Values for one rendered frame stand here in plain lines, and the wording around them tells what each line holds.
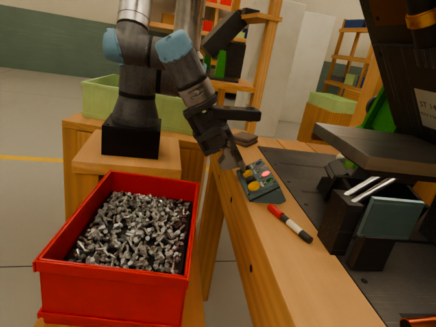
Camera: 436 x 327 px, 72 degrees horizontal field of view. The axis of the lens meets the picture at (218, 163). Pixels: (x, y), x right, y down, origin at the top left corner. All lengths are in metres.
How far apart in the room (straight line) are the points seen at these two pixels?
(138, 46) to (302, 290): 0.60
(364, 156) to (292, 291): 0.23
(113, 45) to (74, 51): 7.10
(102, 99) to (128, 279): 1.20
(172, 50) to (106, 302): 0.47
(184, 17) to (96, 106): 0.79
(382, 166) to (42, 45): 7.82
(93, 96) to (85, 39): 6.24
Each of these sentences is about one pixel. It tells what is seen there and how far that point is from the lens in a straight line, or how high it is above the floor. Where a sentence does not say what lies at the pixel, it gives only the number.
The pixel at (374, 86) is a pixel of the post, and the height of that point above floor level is 1.17.
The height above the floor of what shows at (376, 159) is 1.13.
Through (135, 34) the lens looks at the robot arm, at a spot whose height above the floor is 1.22.
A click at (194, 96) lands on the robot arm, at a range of 0.66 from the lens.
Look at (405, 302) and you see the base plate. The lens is 0.60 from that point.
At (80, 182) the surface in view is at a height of 0.78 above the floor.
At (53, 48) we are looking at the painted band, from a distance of 7.96.
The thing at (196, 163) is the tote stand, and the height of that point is 0.69.
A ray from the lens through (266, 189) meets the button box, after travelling 0.70.
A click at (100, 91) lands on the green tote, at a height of 0.93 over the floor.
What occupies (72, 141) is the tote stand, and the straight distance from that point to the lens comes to 1.57.
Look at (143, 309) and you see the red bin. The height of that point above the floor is 0.85.
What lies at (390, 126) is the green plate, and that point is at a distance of 0.69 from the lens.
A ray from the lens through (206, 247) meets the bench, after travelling 1.46.
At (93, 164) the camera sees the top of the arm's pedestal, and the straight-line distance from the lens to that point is 0.95.
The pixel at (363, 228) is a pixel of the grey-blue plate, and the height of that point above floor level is 0.98.
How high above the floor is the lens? 1.23
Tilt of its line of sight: 22 degrees down
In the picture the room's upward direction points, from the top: 10 degrees clockwise
